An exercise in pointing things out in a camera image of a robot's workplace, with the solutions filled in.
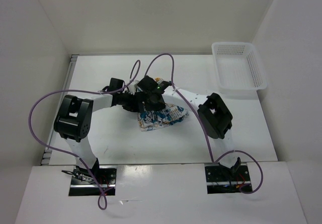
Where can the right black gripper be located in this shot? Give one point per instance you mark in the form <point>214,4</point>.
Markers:
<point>158,106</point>

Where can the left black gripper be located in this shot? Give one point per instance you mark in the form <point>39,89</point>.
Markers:
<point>133,105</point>

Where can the white teal yellow patterned shorts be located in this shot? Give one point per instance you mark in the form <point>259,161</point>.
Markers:
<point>153,120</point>

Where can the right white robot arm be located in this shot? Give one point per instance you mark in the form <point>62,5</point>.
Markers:
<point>211,112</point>

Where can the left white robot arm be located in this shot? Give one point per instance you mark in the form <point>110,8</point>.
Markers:
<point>73,122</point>

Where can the white perforated plastic basket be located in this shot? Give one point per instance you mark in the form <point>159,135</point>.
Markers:
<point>238,67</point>

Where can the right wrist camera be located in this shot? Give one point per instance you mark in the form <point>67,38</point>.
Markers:
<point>149,86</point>

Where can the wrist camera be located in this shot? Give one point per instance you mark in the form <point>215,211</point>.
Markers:
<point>119,86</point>
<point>149,86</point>

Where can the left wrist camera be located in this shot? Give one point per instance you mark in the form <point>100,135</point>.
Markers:
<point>119,86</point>

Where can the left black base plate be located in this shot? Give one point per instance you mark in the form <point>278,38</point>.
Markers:
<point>84,185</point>

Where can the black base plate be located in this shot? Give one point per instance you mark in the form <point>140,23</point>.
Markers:
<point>84,185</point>
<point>219,182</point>

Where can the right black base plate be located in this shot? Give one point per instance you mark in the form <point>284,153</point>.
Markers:
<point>219,182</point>

